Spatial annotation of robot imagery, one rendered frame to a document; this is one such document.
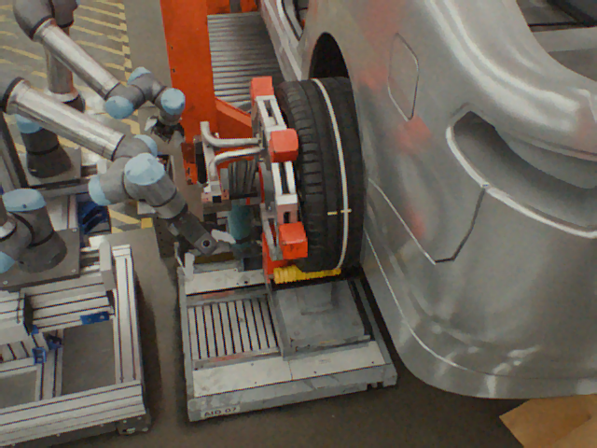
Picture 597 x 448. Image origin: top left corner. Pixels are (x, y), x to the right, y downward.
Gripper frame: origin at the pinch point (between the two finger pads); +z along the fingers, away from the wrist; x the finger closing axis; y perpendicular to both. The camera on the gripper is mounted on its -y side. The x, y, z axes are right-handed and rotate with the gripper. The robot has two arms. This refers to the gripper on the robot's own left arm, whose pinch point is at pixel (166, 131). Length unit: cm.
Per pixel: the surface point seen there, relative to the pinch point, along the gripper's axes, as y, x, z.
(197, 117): -15.4, 7.0, 9.5
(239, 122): -23.5, 22.8, 12.3
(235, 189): 23, 30, -46
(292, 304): 33, 77, 20
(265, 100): -10.8, 25.7, -40.2
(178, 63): -23.5, -7.6, -7.3
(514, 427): 44, 167, -15
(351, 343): 38, 104, 13
